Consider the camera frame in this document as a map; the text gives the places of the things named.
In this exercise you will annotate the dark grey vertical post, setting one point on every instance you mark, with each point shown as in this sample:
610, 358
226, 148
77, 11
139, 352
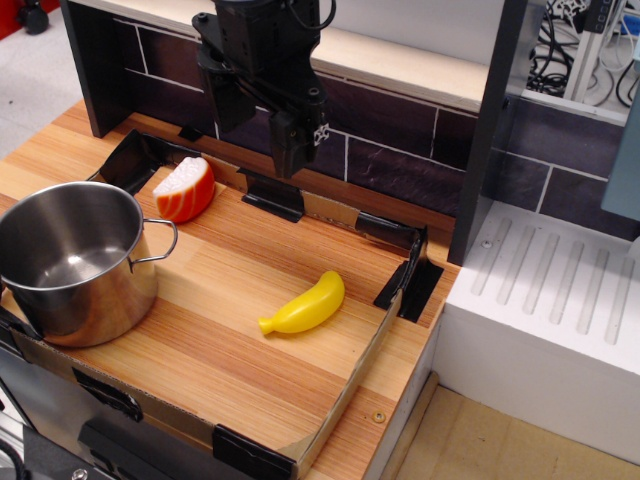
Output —
482, 170

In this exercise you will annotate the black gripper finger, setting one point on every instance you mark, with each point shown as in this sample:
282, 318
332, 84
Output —
294, 142
231, 106

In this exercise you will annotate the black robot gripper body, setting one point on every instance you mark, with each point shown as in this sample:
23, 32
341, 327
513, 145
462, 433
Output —
266, 47

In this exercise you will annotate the cardboard fence with black tape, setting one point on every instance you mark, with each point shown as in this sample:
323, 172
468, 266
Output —
196, 391

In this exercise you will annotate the black caster wheel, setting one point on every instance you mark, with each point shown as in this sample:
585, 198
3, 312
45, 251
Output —
32, 17

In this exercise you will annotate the dark grey left side panel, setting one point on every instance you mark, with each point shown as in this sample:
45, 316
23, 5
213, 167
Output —
99, 65

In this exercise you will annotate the stainless steel pot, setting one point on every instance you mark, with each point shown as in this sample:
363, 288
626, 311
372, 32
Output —
75, 259

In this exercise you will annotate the grey blue box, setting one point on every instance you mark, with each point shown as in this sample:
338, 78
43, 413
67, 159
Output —
622, 191

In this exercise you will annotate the yellow toy banana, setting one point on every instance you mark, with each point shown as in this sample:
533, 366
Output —
309, 309

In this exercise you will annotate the white dish drain board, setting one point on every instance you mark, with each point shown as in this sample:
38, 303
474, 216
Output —
542, 324

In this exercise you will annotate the orange white salmon sushi toy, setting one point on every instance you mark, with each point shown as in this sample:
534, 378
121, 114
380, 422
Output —
186, 191

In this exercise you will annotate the light wooden shelf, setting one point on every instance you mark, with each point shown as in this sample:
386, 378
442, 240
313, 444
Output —
436, 51

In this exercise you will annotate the white aluminium frame post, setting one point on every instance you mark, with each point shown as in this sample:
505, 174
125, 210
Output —
597, 20

